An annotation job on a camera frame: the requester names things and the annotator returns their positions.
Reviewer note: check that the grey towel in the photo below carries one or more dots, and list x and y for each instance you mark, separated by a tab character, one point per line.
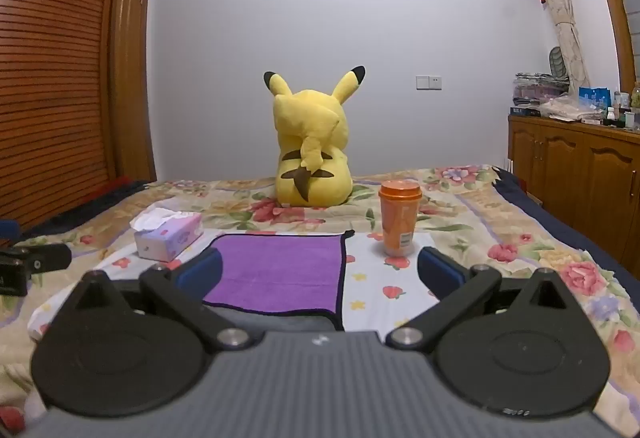
280	320

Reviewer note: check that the dark flat box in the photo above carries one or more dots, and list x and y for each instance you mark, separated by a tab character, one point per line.
525	111

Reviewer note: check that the dark striped cloth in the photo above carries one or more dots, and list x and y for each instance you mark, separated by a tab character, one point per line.
100	200

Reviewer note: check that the yellow plush toy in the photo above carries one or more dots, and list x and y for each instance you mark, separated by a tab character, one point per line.
310	128

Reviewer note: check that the green bottle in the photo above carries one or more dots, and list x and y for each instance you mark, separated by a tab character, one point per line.
636	98

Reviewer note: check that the wooden cabinet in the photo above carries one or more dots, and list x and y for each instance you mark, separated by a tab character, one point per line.
565	168

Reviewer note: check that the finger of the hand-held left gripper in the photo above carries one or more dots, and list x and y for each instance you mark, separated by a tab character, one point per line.
7	230
45	259

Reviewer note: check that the orange cup with lid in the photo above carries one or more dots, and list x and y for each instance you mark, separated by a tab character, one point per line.
398	218

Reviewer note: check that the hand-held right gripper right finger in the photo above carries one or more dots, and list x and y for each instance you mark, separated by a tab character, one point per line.
440	270

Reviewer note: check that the wooden louvred wardrobe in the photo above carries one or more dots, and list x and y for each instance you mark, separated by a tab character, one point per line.
55	68

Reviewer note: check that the black ribbed fan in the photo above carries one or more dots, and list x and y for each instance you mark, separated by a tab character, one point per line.
557	60

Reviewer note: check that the dark blue bed cover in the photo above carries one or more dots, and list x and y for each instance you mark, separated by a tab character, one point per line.
550	223

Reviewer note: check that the wooden door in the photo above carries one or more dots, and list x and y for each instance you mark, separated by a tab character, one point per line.
131	68

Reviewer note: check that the floral bed sheet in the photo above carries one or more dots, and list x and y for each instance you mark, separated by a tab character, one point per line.
525	238

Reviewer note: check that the blue box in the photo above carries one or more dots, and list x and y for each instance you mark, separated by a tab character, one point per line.
595	98

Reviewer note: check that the clear plastic bag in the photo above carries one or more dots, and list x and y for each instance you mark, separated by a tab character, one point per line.
565	108

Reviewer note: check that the white strawberry print cloth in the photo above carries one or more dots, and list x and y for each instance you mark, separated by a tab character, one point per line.
375	278

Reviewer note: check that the purple towel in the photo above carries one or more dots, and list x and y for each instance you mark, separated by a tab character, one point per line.
280	268

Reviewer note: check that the tissue box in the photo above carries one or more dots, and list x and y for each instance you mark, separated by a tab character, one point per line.
170	238

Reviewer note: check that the stack of folded cloths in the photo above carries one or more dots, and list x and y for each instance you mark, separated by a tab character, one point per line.
537	90

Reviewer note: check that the small white bottle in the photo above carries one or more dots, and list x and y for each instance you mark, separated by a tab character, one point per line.
611	113

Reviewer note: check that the white wall switch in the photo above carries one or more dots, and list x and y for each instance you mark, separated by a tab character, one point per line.
428	82

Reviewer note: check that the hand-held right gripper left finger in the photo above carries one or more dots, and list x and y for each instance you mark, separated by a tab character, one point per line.
200	270

